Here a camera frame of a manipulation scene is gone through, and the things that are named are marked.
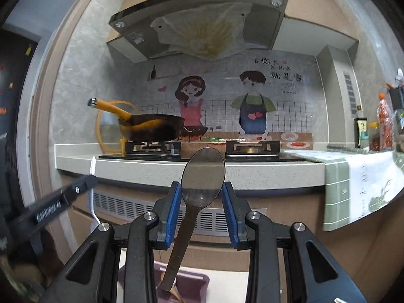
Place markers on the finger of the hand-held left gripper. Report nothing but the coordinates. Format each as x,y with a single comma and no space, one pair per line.
86,183

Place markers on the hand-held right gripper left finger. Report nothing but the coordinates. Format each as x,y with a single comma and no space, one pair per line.
173,224

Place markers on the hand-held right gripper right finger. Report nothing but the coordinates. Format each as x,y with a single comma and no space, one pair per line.
229,224

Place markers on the white spoon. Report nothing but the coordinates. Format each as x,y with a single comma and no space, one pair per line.
90,202

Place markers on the purple utensil holder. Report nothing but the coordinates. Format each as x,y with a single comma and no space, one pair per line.
195,287

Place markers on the grey vent grille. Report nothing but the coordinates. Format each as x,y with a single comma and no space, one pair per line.
208,221

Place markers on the glass lid with yellow rim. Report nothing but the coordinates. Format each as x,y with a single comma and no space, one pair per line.
101,132

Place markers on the speckled stone kitchen counter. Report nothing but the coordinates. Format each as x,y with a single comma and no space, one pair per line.
268,173

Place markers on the black gas stove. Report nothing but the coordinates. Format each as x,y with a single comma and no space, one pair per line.
252,148

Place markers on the black refrigerator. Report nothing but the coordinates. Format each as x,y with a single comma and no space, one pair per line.
12,116

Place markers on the wooden kitchen cabinet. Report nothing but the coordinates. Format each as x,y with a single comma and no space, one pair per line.
363,258

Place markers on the green checked towel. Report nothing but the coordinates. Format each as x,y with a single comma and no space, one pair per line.
363,189

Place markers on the small black yellow packet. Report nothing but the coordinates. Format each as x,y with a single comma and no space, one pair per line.
359,132

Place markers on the jar with yellow lid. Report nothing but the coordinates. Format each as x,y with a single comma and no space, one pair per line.
373,135

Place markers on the glass range hood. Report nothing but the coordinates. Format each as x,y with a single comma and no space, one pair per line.
142,22

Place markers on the red bottle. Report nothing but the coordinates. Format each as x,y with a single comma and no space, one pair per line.
385,123

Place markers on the stained paper sheet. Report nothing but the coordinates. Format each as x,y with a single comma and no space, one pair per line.
205,31

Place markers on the cartoon wall poster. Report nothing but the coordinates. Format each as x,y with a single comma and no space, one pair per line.
221,85

